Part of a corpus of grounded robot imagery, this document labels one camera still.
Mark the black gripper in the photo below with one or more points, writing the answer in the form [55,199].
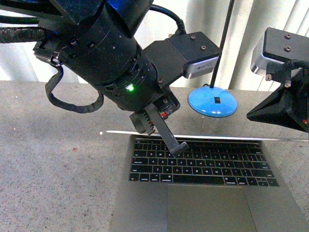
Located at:
[152,117]

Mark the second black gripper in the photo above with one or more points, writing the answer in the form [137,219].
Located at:
[288,105]

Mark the grey laptop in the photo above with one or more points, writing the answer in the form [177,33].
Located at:
[217,185]

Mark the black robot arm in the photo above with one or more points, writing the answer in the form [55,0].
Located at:
[95,39]

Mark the blue desk lamp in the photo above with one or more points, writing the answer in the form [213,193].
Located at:
[213,101]

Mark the white curtain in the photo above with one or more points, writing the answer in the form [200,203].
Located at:
[248,22]

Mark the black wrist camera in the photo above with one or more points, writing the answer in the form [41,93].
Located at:
[190,55]

